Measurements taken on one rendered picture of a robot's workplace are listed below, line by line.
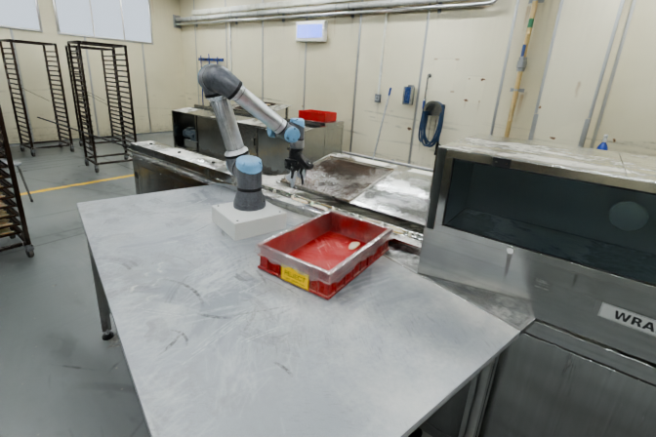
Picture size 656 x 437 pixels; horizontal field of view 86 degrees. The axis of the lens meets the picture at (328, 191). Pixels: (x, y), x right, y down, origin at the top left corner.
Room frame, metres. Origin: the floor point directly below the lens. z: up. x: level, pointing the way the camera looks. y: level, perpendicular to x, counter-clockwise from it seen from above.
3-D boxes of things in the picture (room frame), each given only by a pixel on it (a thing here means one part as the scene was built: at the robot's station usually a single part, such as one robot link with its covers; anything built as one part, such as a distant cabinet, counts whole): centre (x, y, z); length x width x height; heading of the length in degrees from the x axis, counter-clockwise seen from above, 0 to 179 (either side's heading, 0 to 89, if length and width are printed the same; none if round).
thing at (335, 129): (5.64, 0.24, 0.44); 0.70 x 0.55 x 0.87; 54
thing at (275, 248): (1.24, -0.02, 0.88); 0.49 x 0.34 x 0.10; 147
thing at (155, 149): (2.45, 1.04, 0.89); 1.25 x 0.18 x 0.09; 54
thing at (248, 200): (1.57, 0.37, 0.95); 0.15 x 0.15 x 0.10
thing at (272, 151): (5.90, 1.29, 0.51); 3.00 x 1.26 x 1.03; 54
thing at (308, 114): (5.64, 0.24, 0.94); 0.51 x 0.36 x 0.13; 58
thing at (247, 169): (1.57, 0.37, 1.07); 0.13 x 0.12 x 0.14; 31
